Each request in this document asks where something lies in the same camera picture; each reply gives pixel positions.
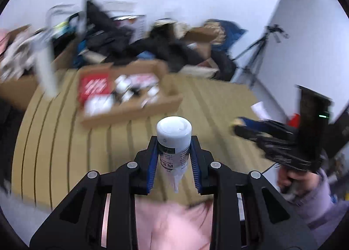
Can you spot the beige hat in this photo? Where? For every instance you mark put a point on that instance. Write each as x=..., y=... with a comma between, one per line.
x=163, y=23

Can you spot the pink bag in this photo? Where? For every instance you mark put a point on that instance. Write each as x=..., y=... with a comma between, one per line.
x=2, y=41

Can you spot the printed paper sheet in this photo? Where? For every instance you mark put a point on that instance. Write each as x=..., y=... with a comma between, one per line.
x=260, y=109

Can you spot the large cardboard box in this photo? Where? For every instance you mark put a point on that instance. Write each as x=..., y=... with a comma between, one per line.
x=16, y=89

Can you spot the white and beige clothes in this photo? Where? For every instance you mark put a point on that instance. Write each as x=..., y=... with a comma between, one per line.
x=15, y=56

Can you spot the white labelled bottle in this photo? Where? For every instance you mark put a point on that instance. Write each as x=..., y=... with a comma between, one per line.
x=174, y=143

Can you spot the person's right hand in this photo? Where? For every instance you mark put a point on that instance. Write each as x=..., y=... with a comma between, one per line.
x=305, y=183

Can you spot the printed product box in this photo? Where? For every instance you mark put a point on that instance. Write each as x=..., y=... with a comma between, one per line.
x=136, y=25

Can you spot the black garment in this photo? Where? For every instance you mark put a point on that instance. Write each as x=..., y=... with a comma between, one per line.
x=9, y=143

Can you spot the metal trolley frame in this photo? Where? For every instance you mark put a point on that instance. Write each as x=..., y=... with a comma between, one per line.
x=61, y=8

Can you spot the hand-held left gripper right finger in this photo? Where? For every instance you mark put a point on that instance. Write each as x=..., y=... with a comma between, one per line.
x=195, y=168

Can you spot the shallow cardboard box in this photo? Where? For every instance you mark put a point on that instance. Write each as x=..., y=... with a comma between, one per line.
x=131, y=113

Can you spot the tall white bottle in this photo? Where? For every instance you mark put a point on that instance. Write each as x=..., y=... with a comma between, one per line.
x=46, y=70

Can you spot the person's right forearm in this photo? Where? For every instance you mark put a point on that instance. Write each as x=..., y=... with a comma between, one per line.
x=319, y=206

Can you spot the white flat packet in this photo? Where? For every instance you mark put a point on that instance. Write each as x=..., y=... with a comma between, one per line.
x=98, y=105

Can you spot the black duffel bag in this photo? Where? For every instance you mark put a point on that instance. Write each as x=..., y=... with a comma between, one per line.
x=225, y=64

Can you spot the red item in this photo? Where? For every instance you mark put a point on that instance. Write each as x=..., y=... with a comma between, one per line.
x=294, y=120

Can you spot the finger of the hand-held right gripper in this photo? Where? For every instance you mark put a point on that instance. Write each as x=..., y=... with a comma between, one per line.
x=250, y=133
x=253, y=123

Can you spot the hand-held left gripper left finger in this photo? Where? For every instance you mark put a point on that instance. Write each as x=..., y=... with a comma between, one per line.
x=152, y=168

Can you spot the black tripod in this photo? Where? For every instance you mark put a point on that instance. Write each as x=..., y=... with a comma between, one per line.
x=253, y=53

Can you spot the black clothes pile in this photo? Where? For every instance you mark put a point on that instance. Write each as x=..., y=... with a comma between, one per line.
x=169, y=48

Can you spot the red flat box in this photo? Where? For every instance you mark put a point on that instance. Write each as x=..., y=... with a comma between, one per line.
x=94, y=86

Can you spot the open cardboard box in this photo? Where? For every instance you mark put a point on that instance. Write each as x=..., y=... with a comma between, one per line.
x=203, y=36

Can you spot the teal bag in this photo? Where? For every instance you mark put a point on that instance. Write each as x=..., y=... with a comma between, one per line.
x=69, y=25

